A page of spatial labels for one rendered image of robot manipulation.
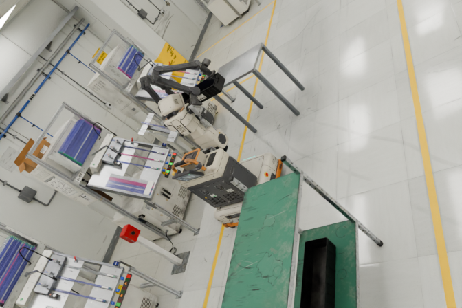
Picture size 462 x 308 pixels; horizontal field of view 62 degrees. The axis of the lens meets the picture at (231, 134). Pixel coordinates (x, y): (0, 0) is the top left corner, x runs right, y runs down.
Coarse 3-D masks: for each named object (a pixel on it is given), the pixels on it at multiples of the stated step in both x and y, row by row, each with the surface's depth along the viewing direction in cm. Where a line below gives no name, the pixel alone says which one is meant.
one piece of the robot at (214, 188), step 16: (192, 160) 326; (208, 160) 341; (224, 160) 336; (208, 176) 335; (224, 176) 332; (240, 176) 345; (192, 192) 368; (208, 192) 362; (224, 192) 351; (240, 192) 344
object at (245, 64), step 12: (252, 48) 427; (264, 48) 421; (240, 60) 431; (252, 60) 406; (276, 60) 430; (228, 72) 435; (240, 72) 411; (252, 72) 397; (288, 72) 440; (228, 84) 420; (264, 84) 406; (300, 84) 452; (216, 96) 441; (252, 96) 490; (276, 96) 416; (228, 108) 451; (240, 120) 463
